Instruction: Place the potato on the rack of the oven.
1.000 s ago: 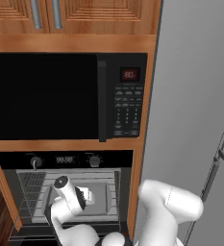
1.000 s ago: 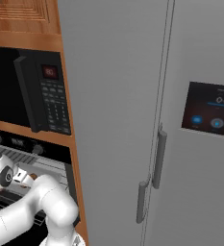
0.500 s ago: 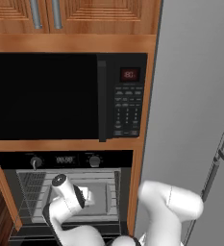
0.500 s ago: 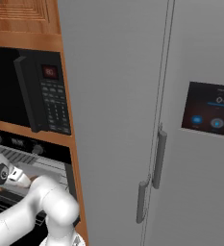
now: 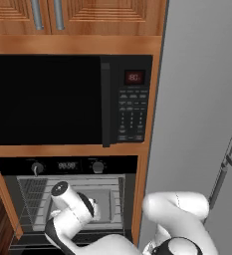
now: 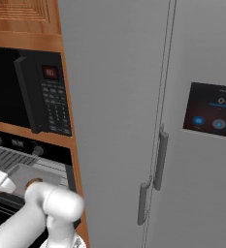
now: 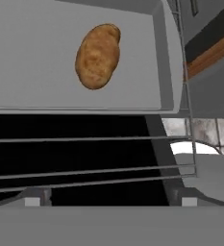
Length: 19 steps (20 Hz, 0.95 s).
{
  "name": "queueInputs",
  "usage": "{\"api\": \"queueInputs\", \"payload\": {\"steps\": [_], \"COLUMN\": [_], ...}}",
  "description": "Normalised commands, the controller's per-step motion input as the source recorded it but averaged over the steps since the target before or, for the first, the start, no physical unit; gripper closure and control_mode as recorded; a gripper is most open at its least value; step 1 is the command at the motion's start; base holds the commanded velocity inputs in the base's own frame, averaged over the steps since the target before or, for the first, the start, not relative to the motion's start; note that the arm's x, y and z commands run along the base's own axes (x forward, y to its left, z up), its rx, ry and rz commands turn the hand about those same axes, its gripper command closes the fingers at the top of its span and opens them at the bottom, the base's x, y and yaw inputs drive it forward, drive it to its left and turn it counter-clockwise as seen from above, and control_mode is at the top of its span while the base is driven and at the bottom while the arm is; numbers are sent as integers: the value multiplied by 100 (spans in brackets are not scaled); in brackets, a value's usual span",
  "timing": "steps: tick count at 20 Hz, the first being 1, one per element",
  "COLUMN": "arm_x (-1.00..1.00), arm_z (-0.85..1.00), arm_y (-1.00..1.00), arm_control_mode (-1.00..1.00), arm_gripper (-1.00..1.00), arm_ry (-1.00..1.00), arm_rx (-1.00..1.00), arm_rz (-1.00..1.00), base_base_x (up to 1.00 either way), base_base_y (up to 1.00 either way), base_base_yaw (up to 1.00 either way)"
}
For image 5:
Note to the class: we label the round grey oven knob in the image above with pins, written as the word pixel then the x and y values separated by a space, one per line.
pixel 98 166

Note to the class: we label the wide wooden cupboard door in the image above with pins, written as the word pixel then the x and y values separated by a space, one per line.
pixel 114 16

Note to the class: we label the black pointer oven knob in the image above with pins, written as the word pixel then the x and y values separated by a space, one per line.
pixel 37 168

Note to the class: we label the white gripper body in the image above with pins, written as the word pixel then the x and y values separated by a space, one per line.
pixel 96 209

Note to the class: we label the grey fridge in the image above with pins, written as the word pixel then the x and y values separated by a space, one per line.
pixel 193 83

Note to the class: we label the black microwave oven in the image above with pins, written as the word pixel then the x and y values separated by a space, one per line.
pixel 44 99

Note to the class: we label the narrow wooden cupboard door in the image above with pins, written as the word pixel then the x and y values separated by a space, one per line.
pixel 8 16

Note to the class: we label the black built-in oven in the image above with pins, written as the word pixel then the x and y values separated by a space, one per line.
pixel 127 186

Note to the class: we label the grey oven tray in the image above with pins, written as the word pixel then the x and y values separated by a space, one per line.
pixel 106 202

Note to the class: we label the wooden appliance cabinet frame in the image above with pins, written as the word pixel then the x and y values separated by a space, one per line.
pixel 74 45

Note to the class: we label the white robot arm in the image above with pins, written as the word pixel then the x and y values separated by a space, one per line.
pixel 174 212

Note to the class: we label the black oven door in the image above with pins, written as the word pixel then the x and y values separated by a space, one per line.
pixel 28 244

